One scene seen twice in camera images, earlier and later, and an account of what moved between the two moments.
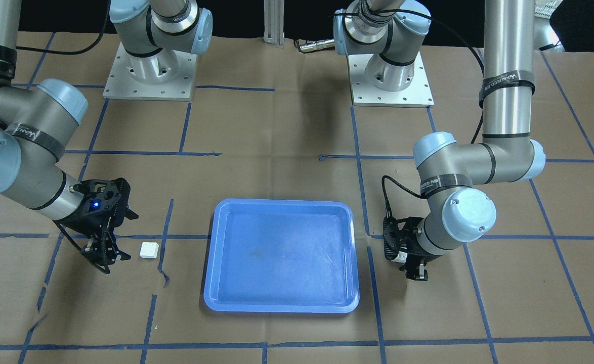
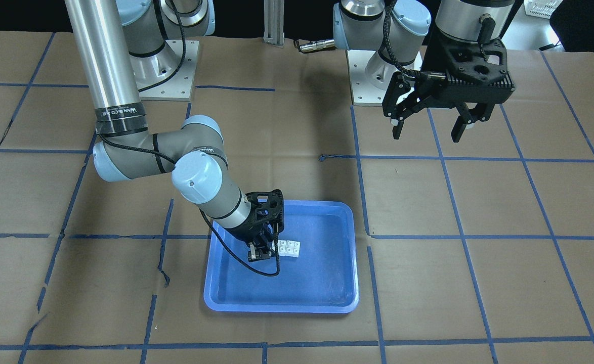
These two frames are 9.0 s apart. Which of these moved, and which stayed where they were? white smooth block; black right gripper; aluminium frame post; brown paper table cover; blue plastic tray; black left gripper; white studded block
Moved: black right gripper; white studded block; white smooth block; black left gripper
Stayed: brown paper table cover; blue plastic tray; aluminium frame post
